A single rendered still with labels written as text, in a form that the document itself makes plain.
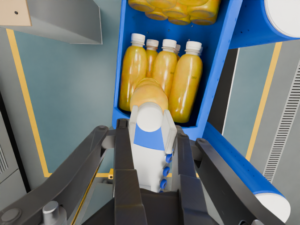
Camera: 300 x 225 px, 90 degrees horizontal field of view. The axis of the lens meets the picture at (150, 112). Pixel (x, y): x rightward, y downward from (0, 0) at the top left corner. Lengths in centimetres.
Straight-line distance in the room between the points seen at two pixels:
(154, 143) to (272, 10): 51
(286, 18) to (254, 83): 129
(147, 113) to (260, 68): 176
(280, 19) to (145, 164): 73
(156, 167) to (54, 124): 142
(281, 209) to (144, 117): 91
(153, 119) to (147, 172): 61
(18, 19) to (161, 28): 45
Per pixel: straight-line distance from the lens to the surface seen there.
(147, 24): 57
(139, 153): 74
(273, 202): 98
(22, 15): 67
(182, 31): 60
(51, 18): 88
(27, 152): 232
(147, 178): 84
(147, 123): 22
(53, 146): 210
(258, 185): 94
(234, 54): 159
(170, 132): 16
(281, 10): 66
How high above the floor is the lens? 154
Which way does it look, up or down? 71 degrees down
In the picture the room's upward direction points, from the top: 176 degrees clockwise
